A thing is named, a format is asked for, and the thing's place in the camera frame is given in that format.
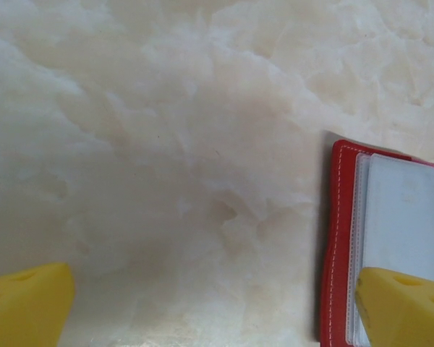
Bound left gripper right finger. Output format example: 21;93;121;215
354;266;434;347

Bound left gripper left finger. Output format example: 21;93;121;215
0;262;76;347

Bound red card holder wallet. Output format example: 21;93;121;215
318;139;434;347

